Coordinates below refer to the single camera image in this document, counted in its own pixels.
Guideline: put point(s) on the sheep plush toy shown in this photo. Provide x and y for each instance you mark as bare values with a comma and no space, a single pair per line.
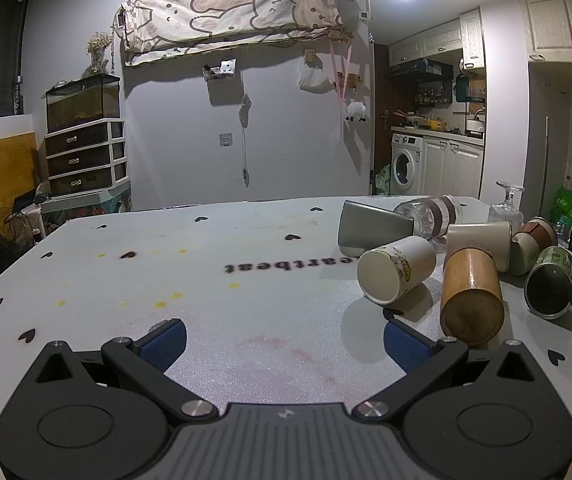
356,110

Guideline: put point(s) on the white printed cup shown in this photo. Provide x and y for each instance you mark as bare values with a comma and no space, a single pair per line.
401,267

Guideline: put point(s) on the green printed cup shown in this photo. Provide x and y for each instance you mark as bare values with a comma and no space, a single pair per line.
548,285

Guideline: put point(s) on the grey cup brown sleeve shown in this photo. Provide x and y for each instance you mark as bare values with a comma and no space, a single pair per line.
528,242

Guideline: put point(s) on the metal pole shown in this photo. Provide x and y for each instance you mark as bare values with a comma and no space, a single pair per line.
545,160

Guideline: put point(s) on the vase of dried flowers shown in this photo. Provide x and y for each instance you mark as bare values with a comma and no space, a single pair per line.
98,52

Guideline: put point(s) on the glass fish tank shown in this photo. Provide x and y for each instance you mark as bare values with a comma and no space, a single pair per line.
83,105

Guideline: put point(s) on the white plastic drawer unit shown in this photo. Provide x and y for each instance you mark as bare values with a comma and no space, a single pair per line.
85,157

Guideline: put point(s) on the clear glass cup brown band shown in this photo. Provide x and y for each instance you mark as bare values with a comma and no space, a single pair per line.
433,215

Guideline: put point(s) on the yellow pot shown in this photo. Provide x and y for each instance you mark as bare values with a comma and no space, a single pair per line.
435,125

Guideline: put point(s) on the clear glass goblet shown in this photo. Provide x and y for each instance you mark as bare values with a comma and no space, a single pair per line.
507,205

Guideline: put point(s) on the printed blanket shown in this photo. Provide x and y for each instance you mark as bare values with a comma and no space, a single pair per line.
225,10

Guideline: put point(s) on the wall switch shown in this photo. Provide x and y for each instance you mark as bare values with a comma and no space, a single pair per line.
225,140

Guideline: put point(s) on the printed storage box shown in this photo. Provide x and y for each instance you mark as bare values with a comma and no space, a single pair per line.
90,207

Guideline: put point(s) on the white kitchen cabinets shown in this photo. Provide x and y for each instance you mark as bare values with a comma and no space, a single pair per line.
451,165
441,40

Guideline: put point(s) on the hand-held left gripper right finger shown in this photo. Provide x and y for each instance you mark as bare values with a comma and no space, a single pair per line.
406,345

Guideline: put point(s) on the cream cup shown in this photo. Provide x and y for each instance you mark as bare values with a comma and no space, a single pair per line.
491,240

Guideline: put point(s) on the white plastic bag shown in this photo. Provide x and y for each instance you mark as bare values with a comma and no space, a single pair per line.
313,77

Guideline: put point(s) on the white wall cabinet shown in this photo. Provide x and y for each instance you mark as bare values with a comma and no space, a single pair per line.
551,22

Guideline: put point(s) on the small wall shelf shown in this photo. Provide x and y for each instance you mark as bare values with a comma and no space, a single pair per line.
219,70

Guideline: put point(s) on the green shopping bag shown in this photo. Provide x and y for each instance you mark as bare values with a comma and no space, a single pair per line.
566,207

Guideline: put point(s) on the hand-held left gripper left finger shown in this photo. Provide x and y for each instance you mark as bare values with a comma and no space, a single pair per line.
165,344

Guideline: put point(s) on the white kitchen upper cabinets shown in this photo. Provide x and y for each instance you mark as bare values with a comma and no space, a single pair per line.
441,40

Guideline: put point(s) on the white washing machine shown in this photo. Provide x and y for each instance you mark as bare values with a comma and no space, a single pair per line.
407,162

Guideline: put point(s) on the wooden cup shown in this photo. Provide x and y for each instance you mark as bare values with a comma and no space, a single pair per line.
471,300

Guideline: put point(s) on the white kitchen lower cabinets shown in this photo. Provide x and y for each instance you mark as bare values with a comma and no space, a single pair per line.
451,165

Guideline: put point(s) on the pink ribbon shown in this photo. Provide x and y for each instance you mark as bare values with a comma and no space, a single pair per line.
341,75

